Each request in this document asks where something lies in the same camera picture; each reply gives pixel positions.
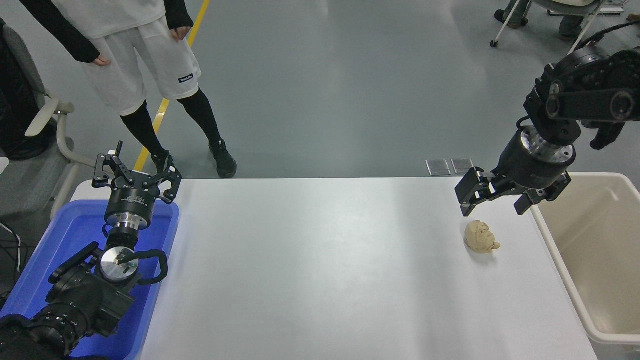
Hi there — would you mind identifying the blue plastic tray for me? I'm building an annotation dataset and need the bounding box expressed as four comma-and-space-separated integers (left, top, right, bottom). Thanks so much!
0, 200, 181, 360

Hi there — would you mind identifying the white-legged wheeled chair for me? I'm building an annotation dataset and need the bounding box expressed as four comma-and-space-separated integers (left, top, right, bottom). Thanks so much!
490, 0, 626, 53

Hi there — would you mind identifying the person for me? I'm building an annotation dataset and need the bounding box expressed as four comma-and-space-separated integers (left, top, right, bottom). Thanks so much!
20, 0, 238, 179
494, 0, 585, 42

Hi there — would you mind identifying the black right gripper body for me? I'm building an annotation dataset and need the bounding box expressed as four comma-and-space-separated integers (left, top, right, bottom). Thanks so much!
494, 128, 571, 191

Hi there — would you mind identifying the grey office chair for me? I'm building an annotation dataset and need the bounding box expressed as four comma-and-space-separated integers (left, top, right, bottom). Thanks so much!
0, 17, 98, 221

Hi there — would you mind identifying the large pale bin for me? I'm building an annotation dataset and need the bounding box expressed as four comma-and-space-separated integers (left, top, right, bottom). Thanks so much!
530, 172, 640, 346

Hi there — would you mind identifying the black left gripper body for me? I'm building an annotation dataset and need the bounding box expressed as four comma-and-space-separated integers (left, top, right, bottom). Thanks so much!
104, 182, 158, 219

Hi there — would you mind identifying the tan paper ball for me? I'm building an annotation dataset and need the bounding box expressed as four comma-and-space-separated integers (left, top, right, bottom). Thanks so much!
463, 220, 501, 254

